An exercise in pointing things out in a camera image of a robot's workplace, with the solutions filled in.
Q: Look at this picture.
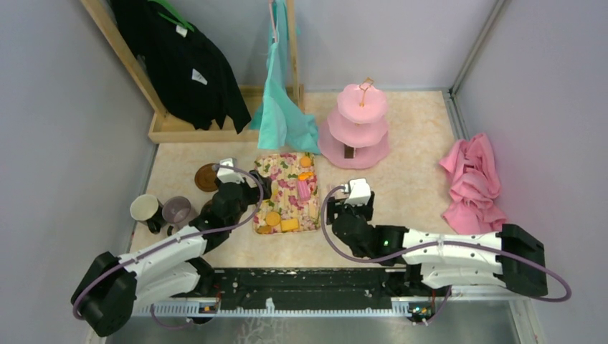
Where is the chocolate cake slice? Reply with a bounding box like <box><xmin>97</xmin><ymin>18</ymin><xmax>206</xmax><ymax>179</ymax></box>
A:
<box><xmin>343</xmin><ymin>145</ymin><xmax>356</xmax><ymax>159</ymax></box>

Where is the pink crumpled cloth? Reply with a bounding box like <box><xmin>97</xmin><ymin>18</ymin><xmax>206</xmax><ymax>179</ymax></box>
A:
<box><xmin>439</xmin><ymin>133</ymin><xmax>507</xmax><ymax>235</ymax></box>

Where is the small orange pastry top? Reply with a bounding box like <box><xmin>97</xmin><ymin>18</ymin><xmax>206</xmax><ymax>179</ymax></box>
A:
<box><xmin>300</xmin><ymin>156</ymin><xmax>313</xmax><ymax>168</ymax></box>

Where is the cream mug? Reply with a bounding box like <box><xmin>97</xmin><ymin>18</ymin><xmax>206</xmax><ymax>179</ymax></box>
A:
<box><xmin>130</xmin><ymin>194</ymin><xmax>166</xmax><ymax>234</ymax></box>

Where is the small brown cookie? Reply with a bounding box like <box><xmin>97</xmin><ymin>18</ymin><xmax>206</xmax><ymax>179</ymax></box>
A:
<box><xmin>256</xmin><ymin>225</ymin><xmax>273</xmax><ymax>234</ymax></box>

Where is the teal hanging garment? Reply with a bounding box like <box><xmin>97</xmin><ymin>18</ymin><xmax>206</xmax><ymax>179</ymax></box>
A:
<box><xmin>250</xmin><ymin>1</ymin><xmax>320</xmax><ymax>154</ymax></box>

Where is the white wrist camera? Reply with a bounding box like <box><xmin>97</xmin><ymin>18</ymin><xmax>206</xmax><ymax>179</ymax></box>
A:
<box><xmin>343</xmin><ymin>178</ymin><xmax>371</xmax><ymax>206</ymax></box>
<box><xmin>216</xmin><ymin>158</ymin><xmax>245</xmax><ymax>184</ymax></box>

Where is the orange croissant pastry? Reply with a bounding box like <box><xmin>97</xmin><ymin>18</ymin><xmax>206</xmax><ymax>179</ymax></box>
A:
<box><xmin>298</xmin><ymin>172</ymin><xmax>315</xmax><ymax>181</ymax></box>

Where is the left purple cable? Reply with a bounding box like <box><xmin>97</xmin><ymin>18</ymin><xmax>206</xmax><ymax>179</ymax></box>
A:
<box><xmin>72</xmin><ymin>163</ymin><xmax>265</xmax><ymax>321</ymax></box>

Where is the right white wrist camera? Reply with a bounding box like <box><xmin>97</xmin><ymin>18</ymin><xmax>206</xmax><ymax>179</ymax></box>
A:
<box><xmin>343</xmin><ymin>178</ymin><xmax>371</xmax><ymax>206</ymax></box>

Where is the wooden clothes rack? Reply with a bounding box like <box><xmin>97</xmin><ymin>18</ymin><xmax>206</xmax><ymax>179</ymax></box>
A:
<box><xmin>80</xmin><ymin>0</ymin><xmax>305</xmax><ymax>143</ymax></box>

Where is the purple cable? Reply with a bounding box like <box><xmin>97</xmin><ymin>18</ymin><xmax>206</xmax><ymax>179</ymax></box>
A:
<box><xmin>72</xmin><ymin>163</ymin><xmax>265</xmax><ymax>321</ymax></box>
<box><xmin>320</xmin><ymin>185</ymin><xmax>573</xmax><ymax>303</ymax></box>

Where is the black hanging garment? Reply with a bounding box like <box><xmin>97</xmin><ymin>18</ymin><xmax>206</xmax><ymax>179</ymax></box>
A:
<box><xmin>110</xmin><ymin>0</ymin><xmax>252</xmax><ymax>133</ymax></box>

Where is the floral serving tray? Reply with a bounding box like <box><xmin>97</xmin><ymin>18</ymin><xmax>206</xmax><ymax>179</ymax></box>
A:
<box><xmin>253</xmin><ymin>153</ymin><xmax>320</xmax><ymax>234</ymax></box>

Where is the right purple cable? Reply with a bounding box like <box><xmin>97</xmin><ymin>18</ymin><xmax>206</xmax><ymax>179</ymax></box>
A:
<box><xmin>320</xmin><ymin>185</ymin><xmax>573</xmax><ymax>303</ymax></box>

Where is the pink macaron pastry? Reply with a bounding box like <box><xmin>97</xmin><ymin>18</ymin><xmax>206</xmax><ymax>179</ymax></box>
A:
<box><xmin>297</xmin><ymin>180</ymin><xmax>311</xmax><ymax>202</ymax></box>

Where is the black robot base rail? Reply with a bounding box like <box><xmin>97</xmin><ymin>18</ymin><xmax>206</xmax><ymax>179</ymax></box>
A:
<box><xmin>183</xmin><ymin>268</ymin><xmax>451</xmax><ymax>313</ymax></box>

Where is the round orange cookie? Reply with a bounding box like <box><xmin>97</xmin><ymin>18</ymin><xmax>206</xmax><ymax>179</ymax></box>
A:
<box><xmin>265</xmin><ymin>211</ymin><xmax>282</xmax><ymax>227</ymax></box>

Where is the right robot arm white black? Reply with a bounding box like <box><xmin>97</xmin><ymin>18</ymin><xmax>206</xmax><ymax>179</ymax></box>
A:
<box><xmin>322</xmin><ymin>194</ymin><xmax>548</xmax><ymax>298</ymax></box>

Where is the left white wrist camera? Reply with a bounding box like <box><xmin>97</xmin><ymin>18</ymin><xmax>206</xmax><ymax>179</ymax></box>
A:
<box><xmin>216</xmin><ymin>158</ymin><xmax>245</xmax><ymax>184</ymax></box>

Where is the pink three-tier cake stand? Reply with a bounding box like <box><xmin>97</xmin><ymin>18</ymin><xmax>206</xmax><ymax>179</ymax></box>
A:
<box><xmin>318</xmin><ymin>77</ymin><xmax>390</xmax><ymax>170</ymax></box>

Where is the yellow square biscuit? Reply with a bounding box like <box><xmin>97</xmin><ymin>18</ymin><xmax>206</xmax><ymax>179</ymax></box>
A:
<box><xmin>280</xmin><ymin>218</ymin><xmax>300</xmax><ymax>233</ymax></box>

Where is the brown saucer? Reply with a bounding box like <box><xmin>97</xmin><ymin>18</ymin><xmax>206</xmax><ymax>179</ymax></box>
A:
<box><xmin>194</xmin><ymin>163</ymin><xmax>218</xmax><ymax>192</ymax></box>
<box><xmin>199</xmin><ymin>200</ymin><xmax>213</xmax><ymax>216</ymax></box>

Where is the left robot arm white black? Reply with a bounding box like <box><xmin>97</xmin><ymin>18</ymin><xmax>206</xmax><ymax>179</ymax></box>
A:
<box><xmin>70</xmin><ymin>168</ymin><xmax>272</xmax><ymax>337</ymax></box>

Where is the purple mug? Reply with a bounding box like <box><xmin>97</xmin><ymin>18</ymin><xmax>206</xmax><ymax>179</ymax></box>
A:
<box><xmin>162</xmin><ymin>196</ymin><xmax>198</xmax><ymax>237</ymax></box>

